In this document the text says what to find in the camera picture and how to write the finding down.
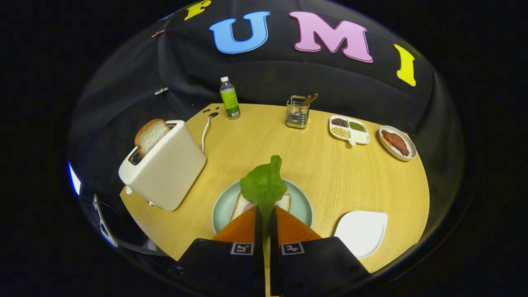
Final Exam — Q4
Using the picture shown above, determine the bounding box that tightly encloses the white leaf-shaped plate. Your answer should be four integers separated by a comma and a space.
334, 211, 389, 259

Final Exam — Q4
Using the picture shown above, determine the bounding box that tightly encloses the white device stand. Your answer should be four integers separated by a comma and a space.
93, 193, 119, 248

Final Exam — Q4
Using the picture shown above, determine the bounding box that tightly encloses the toasted bread slice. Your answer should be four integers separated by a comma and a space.
134, 119, 170, 158

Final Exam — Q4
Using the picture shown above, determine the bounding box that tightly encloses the green label plastic bottle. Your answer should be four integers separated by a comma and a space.
219, 76, 241, 120

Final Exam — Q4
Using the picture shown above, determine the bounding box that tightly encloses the white divided dish of beans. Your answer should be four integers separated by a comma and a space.
329, 115, 370, 146

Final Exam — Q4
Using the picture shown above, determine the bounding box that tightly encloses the white toaster cable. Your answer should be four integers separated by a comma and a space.
201, 112, 219, 153

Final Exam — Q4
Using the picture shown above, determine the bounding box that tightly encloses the pale green round plate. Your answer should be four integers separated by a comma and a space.
212, 178, 314, 234

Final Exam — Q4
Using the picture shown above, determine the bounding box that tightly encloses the black backdrop cloth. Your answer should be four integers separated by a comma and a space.
68, 0, 467, 248

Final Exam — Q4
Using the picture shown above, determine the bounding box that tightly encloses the metal utensil holder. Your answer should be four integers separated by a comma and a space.
286, 95, 310, 129

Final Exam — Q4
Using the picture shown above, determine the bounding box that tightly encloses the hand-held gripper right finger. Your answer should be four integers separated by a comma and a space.
269, 205, 370, 297

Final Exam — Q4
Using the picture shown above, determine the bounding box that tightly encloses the lit screen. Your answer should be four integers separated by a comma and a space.
67, 161, 82, 196

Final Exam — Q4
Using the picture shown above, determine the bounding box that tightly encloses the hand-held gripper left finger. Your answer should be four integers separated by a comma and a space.
175, 205, 265, 297

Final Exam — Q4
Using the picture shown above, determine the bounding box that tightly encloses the white bread slice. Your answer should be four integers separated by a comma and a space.
229, 192, 292, 223

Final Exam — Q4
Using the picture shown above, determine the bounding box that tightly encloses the white toaster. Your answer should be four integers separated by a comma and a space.
118, 120, 207, 212

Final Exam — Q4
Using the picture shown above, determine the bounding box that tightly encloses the white oval plate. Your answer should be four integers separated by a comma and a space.
379, 125, 417, 161

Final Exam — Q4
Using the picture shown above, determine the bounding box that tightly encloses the red meat slice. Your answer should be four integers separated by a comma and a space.
382, 130, 410, 156

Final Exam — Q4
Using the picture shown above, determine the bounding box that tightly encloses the green lettuce leaf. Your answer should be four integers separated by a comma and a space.
240, 155, 288, 264

